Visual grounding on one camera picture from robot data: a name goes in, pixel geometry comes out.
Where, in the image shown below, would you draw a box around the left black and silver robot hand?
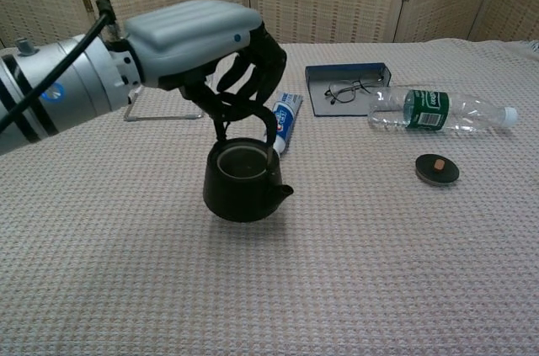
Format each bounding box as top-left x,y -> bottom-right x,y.
121,0 -> 288,130

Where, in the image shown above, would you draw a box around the black cast iron teapot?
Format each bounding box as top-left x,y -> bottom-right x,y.
202,103 -> 295,223

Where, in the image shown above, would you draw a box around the black round teapot lid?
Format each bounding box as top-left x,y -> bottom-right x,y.
414,153 -> 461,187

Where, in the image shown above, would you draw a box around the blue white toothpaste tube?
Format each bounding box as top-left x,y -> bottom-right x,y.
264,92 -> 304,157

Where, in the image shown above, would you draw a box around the open blue glasses case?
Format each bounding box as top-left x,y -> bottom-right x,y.
304,61 -> 393,118

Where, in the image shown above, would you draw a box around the clear bottle with green label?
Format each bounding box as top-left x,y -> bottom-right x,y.
367,86 -> 519,135

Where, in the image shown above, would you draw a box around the beige woven tablecloth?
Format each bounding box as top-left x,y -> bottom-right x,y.
0,38 -> 539,356

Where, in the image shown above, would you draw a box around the metal wire stand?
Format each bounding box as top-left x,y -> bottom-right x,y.
124,86 -> 205,122

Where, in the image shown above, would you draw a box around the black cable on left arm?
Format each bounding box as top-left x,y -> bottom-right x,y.
0,0 -> 117,132

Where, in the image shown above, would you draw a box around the thin black wire-rim glasses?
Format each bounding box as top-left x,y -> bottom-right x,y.
323,73 -> 387,105

